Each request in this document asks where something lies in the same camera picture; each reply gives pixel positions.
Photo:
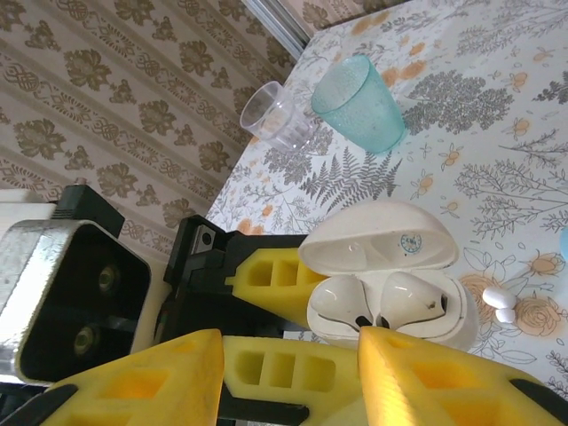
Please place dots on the aluminium frame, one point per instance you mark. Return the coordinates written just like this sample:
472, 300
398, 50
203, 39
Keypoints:
275, 22

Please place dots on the small white earbud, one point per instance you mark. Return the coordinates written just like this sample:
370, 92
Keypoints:
498, 298
505, 315

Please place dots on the teal plastic cup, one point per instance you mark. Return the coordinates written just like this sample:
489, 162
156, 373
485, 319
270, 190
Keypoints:
364, 111

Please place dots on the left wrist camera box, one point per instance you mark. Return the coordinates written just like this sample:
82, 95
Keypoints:
66, 302

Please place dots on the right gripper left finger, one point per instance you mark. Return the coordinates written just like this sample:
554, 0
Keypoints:
177, 399

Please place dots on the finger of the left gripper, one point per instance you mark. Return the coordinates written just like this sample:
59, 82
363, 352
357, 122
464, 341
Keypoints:
284, 288
341, 373

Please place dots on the clear plastic cup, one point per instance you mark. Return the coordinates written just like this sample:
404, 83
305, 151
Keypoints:
277, 120

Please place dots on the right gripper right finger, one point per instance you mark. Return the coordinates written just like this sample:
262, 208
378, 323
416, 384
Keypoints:
399, 399

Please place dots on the white earbud case with sticker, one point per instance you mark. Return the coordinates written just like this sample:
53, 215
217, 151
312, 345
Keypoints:
399, 226

